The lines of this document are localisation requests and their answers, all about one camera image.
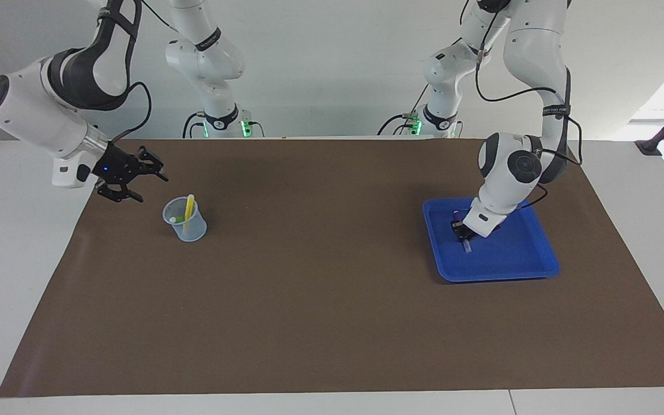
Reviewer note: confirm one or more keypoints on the green marker pen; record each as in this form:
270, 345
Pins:
179, 218

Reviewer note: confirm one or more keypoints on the purple marker pen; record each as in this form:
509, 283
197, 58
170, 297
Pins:
468, 246

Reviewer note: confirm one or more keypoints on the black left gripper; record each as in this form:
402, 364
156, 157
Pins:
462, 227

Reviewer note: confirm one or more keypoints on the brown table mat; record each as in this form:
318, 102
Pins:
332, 288

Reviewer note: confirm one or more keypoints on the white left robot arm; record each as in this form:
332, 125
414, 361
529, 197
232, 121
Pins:
534, 52

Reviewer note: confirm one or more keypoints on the blue plastic tray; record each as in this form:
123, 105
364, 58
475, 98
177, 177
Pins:
516, 259

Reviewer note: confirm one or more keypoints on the yellow marker pen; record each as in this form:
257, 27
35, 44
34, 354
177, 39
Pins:
189, 207

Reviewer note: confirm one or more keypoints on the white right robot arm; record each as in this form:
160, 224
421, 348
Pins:
38, 115

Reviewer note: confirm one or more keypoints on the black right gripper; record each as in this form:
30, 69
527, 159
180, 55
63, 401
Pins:
119, 168

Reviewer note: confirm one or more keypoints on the translucent plastic cup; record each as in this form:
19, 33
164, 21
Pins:
196, 230

